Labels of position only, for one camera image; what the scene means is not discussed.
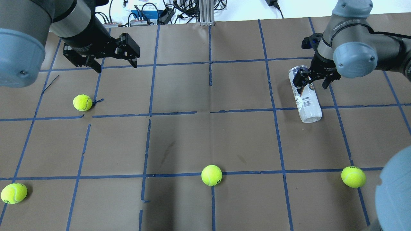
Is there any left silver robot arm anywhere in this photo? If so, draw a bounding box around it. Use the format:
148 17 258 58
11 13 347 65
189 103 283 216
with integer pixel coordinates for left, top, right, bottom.
0 0 140 88

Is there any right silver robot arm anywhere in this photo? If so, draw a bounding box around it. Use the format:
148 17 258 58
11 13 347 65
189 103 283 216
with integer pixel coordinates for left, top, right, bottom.
291 0 411 231

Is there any tennis ball on tape cross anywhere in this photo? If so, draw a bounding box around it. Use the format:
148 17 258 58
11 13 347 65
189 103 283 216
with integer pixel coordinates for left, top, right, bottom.
73 94 93 111

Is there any black power adapter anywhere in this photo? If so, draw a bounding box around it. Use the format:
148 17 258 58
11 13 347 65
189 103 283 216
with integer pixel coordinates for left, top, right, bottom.
157 7 175 25

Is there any aluminium frame post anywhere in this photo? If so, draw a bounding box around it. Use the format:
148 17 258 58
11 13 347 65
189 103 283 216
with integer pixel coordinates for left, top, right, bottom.
198 0 215 26

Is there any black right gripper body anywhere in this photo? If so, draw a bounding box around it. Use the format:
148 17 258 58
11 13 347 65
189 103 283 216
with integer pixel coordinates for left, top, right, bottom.
302 33 341 81

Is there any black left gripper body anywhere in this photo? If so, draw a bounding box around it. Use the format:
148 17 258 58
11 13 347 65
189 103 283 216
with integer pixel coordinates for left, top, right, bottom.
63 16 115 58

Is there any centre tennis ball between bases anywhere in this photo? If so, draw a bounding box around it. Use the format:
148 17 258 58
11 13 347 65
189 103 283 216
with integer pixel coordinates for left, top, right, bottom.
201 164 222 187

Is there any tennis ball near base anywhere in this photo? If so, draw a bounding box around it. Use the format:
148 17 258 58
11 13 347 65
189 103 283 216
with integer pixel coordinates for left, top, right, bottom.
1 183 28 204
341 166 366 188

